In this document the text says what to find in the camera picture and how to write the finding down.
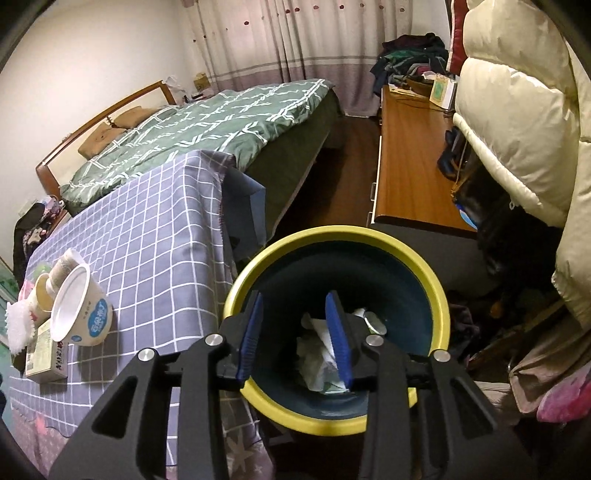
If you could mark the brown-lined paper cup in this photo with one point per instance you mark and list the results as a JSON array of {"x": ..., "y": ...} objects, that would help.
[{"x": 44, "y": 295}]

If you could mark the pink floral cloth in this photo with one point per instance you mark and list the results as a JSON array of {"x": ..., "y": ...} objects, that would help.
[{"x": 563, "y": 397}]

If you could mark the dark patterned clothing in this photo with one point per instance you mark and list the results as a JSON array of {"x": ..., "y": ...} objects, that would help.
[{"x": 32, "y": 230}]

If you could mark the dark blue cloth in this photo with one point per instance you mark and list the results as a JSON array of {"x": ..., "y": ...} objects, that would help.
[{"x": 450, "y": 154}]

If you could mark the green patterned duvet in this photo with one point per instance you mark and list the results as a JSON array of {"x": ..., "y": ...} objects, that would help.
[{"x": 207, "y": 124}]

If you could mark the brown pillow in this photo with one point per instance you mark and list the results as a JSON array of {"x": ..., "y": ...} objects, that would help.
[
  {"x": 99, "y": 138},
  {"x": 134, "y": 117}
]

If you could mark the star print cloth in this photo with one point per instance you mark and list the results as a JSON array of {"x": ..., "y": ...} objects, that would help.
[{"x": 235, "y": 457}]

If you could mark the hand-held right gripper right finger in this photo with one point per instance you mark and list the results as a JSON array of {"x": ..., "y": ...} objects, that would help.
[{"x": 339, "y": 341}]

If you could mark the yellow-rimmed dark trash bin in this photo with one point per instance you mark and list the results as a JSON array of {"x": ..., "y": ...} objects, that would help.
[{"x": 341, "y": 233}]

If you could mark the dark red garment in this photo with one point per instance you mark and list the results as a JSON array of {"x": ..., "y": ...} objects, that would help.
[{"x": 457, "y": 37}]

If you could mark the wooden bed headboard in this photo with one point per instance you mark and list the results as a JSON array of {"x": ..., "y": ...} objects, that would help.
[{"x": 48, "y": 182}]

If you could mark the white frilly paper liner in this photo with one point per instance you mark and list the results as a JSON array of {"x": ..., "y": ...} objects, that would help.
[{"x": 18, "y": 323}]

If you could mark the dark bed base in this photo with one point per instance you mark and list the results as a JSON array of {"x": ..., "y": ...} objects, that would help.
[{"x": 295, "y": 152}]

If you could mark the beige garment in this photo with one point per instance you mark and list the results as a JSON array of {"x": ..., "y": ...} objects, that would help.
[{"x": 545, "y": 364}]

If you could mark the white paper cup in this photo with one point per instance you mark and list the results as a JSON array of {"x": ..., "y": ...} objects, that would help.
[{"x": 64, "y": 267}]

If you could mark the small cardboard box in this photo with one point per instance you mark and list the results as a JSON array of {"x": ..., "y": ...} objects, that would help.
[{"x": 44, "y": 355}]

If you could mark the cream puffer jacket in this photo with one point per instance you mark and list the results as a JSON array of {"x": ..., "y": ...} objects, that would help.
[{"x": 512, "y": 115}]

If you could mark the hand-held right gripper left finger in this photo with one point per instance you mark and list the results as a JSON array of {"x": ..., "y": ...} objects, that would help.
[{"x": 249, "y": 339}]

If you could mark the crumpled white tissue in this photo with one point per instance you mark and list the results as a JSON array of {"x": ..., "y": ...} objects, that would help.
[{"x": 314, "y": 355}]

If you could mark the black garment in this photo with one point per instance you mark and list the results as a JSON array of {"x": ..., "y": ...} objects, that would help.
[{"x": 508, "y": 230}]

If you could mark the pile of dark clothes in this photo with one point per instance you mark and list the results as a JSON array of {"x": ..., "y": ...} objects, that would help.
[{"x": 406, "y": 60}]

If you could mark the round white lid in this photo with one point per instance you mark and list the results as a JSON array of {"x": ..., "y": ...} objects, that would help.
[{"x": 376, "y": 323}]

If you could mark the wooden desk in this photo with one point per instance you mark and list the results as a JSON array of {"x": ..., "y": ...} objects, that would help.
[{"x": 411, "y": 161}]

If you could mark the green and white box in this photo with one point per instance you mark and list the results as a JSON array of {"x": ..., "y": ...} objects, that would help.
[{"x": 441, "y": 90}]

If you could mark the small brown carton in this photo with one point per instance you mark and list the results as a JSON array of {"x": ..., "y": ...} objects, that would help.
[{"x": 201, "y": 84}]

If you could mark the purple checked tablecloth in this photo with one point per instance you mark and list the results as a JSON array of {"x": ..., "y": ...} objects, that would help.
[{"x": 152, "y": 240}]

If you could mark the striped beige curtain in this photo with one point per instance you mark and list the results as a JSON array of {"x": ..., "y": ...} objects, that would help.
[{"x": 277, "y": 41}]

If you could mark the yellow paper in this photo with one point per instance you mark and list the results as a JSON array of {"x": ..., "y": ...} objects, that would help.
[{"x": 400, "y": 91}]

